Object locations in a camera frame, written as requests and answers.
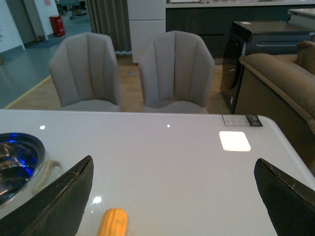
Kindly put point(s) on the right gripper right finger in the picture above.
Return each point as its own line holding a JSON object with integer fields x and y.
{"x": 290, "y": 204}

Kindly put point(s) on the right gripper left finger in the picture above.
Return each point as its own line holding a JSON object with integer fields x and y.
{"x": 58, "y": 209}

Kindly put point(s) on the yellow corn cob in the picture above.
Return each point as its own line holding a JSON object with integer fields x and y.
{"x": 113, "y": 223}

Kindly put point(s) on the white electric cooking pot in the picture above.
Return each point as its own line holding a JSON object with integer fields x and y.
{"x": 25, "y": 168}

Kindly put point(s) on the table label sticker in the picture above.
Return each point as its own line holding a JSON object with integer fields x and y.
{"x": 242, "y": 120}

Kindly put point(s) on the brown sofa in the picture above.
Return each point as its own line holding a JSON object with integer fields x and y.
{"x": 283, "y": 89}

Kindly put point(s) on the left beige chair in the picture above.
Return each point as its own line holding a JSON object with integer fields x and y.
{"x": 85, "y": 73}

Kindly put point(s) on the beige chair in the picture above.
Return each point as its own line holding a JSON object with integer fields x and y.
{"x": 176, "y": 70}
{"x": 85, "y": 73}

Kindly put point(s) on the black washing machine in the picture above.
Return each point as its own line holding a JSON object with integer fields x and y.
{"x": 253, "y": 39}

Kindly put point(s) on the right beige chair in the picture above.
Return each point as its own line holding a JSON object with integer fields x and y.
{"x": 176, "y": 70}

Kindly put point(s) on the red bin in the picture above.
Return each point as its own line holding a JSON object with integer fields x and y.
{"x": 57, "y": 26}

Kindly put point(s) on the dark kitchen counter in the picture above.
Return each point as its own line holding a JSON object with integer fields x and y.
{"x": 212, "y": 20}

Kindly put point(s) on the white cabinet column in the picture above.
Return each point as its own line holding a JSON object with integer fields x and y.
{"x": 146, "y": 19}

